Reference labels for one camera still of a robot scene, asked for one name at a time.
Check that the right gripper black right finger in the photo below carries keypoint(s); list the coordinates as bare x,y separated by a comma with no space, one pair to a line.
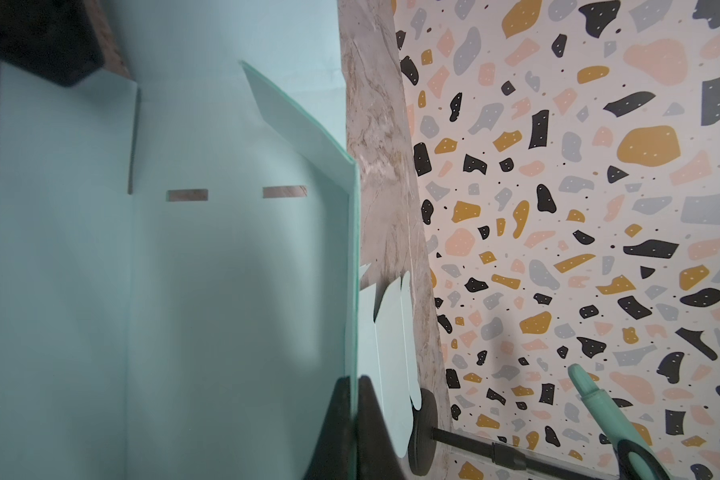
376,457

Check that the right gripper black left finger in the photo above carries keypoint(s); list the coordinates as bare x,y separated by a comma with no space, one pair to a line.
331,456

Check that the mint paper box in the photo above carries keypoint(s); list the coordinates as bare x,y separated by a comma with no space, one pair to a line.
178,252
387,355

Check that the flat mint paper box blank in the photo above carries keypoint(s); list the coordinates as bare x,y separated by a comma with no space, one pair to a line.
387,355

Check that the black microphone stand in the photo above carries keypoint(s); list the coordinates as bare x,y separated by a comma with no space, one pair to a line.
426,436

